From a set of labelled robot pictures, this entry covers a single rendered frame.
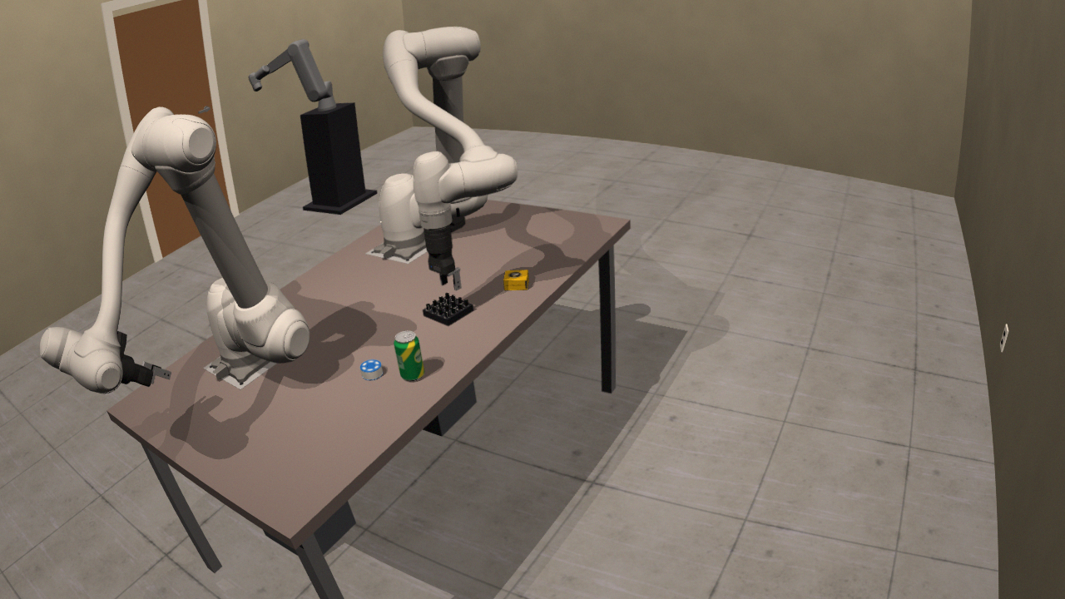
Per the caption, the green and yellow drink can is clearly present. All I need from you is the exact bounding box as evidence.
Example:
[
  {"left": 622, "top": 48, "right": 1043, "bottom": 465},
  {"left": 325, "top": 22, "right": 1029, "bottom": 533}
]
[{"left": 394, "top": 331, "right": 424, "bottom": 381}]

